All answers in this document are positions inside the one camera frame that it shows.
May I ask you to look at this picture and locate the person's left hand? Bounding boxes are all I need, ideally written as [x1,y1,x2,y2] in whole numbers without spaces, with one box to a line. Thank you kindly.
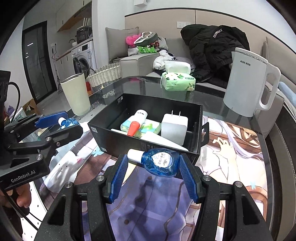
[1,183,32,208]

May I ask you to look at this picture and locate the black puffer jacket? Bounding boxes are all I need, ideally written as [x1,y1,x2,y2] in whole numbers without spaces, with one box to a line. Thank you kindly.
[181,24,250,82]

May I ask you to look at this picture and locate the black cardboard box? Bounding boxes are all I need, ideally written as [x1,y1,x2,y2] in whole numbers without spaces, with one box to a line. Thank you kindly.
[88,93,209,164]

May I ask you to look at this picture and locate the black cable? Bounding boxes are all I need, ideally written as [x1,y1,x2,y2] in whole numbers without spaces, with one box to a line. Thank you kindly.
[4,81,22,126]

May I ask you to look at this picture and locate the white washing machine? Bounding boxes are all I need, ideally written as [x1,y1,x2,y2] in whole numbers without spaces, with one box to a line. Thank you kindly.
[71,40,97,78]

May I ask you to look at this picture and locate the grey sofa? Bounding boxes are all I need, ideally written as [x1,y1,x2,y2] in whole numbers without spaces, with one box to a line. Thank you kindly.
[119,24,295,136]

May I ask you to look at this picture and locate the grey cushion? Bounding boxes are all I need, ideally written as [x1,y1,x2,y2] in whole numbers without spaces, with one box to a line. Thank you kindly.
[105,27,138,63]

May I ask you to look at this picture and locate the white plug charger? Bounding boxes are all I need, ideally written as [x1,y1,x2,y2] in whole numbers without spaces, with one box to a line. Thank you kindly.
[44,146,93,193]

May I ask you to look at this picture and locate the white woven basket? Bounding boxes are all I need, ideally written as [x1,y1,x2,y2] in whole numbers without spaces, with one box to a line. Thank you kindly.
[86,63,121,88]

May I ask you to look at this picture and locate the cream tumbler cup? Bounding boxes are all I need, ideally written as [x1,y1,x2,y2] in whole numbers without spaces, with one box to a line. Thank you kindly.
[61,73,90,116]

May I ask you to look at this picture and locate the green floss pick box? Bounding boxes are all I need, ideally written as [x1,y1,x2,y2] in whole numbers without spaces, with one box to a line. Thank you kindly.
[120,116,161,138]

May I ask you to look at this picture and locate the white wall socket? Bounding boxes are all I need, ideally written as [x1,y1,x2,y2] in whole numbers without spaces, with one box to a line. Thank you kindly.
[177,21,191,29]

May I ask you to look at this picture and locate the light blue pillow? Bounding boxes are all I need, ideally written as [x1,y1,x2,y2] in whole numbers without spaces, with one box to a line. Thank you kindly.
[278,81,296,106]

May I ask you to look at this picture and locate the tall white power adapter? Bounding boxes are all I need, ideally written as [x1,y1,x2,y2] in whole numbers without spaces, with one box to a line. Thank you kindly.
[161,111,188,146]

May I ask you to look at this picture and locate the white electric kettle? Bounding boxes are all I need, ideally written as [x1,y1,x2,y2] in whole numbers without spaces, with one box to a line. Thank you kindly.
[223,47,281,118]

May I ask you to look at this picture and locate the green tissue pack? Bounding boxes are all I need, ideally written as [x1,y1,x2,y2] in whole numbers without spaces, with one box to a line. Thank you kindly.
[160,72,196,91]

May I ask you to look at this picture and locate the blue eye drop bottle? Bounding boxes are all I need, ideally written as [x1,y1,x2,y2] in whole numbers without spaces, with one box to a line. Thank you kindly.
[127,148,180,178]
[58,117,79,130]

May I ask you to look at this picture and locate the pile of clothes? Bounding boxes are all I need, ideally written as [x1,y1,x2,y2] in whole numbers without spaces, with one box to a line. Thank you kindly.
[125,32,195,71]

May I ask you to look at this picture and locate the white glue bottle orange cap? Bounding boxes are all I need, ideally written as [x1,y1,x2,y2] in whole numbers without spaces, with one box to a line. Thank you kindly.
[127,109,147,137]

